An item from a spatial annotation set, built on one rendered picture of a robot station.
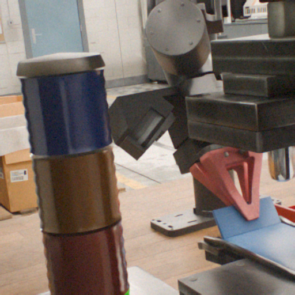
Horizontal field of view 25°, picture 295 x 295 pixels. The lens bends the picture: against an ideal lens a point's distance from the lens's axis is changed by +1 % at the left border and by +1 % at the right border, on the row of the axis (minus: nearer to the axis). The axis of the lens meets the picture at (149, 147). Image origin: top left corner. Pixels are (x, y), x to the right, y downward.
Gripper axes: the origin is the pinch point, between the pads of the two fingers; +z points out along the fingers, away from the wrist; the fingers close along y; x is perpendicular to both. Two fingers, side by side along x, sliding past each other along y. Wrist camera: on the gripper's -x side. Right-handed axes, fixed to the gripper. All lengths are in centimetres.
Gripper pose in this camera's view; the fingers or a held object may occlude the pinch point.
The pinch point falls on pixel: (248, 212)
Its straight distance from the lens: 68.5
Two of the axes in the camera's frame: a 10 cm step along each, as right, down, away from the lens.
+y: 3.5, -3.8, -8.6
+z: 3.3, 9.1, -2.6
